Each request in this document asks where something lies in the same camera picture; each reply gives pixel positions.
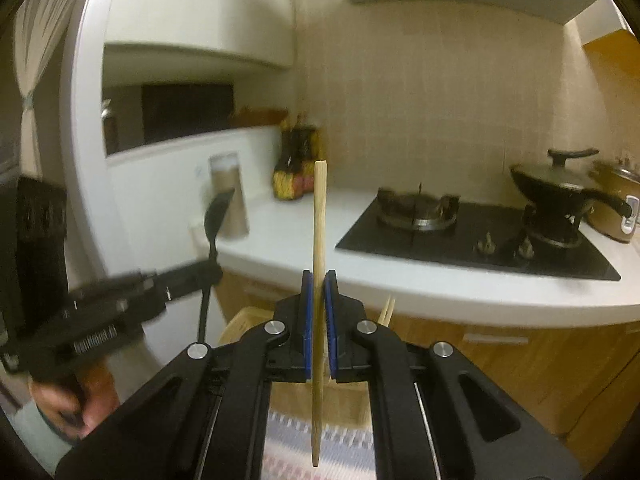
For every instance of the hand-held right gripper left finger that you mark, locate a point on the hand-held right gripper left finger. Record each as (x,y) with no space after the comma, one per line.
(307,320)

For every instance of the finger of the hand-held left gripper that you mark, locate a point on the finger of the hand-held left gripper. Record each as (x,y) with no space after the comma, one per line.
(190,277)

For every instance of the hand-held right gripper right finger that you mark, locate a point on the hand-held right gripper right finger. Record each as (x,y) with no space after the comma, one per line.
(330,320)

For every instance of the wooden chopstick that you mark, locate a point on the wooden chopstick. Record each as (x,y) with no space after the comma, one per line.
(320,220)
(383,312)
(391,307)

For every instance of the yellow plastic utensil basket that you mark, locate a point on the yellow plastic utensil basket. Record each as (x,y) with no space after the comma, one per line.
(245,325)

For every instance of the black plastic spoon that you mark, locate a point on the black plastic spoon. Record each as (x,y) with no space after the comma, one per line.
(217,215)

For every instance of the person's left hand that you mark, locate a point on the person's left hand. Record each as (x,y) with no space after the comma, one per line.
(95,400)

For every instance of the beige thermos flask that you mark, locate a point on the beige thermos flask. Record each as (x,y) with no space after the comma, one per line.
(231,200)

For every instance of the striped woven mat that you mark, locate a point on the striped woven mat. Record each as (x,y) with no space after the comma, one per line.
(290,450)

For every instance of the dark soy sauce bottle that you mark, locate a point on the dark soy sauce bottle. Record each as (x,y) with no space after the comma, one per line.
(286,175)

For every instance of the dark sauce bottle red label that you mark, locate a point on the dark sauce bottle red label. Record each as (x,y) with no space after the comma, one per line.
(309,165)

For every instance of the black gas stove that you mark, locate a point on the black gas stove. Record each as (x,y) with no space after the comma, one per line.
(475,245)

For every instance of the white curtain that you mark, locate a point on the white curtain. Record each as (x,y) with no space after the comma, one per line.
(45,60)

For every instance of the wooden base cabinet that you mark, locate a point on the wooden base cabinet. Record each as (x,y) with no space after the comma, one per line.
(550,375)

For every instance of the black wok with lid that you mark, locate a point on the black wok with lid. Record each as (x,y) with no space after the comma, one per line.
(550,182)

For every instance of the golden rice cooker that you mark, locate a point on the golden rice cooker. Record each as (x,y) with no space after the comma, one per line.
(612,210)

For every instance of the white wall cabinet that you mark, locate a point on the white wall cabinet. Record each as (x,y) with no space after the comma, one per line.
(200,10)

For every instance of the yellow wall cabinet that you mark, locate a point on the yellow wall cabinet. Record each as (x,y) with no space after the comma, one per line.
(612,42)

